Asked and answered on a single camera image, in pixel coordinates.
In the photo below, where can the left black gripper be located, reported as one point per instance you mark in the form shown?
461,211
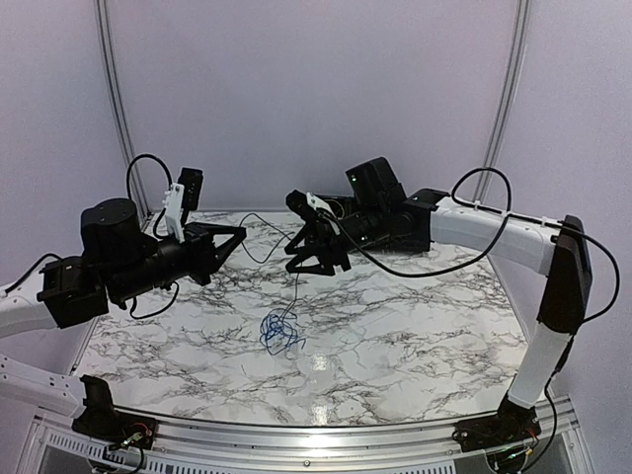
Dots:
205,260

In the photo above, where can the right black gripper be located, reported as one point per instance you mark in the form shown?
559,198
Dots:
329,259

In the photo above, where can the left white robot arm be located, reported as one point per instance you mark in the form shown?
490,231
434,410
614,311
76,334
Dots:
119,262

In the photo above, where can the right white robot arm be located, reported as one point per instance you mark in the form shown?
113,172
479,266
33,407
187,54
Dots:
556,250

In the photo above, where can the black compartment tray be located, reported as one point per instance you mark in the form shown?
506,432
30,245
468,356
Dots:
344,207

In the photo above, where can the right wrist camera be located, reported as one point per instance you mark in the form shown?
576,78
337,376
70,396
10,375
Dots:
307,206

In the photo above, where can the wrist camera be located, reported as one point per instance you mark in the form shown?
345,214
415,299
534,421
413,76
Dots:
182,198
307,206

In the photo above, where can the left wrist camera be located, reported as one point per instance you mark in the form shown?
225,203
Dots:
182,198

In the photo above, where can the aluminium front rail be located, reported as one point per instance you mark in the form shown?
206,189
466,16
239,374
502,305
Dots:
196,446

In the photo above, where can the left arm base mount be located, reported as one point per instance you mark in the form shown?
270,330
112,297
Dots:
100,419

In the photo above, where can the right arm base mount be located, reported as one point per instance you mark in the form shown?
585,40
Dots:
511,423

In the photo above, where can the left aluminium frame post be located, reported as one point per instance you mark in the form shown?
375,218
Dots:
105,35

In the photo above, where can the aluminium frame post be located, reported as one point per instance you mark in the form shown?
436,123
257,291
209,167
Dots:
510,83
105,35

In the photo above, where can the right aluminium frame post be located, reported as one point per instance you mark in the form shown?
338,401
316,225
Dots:
510,83

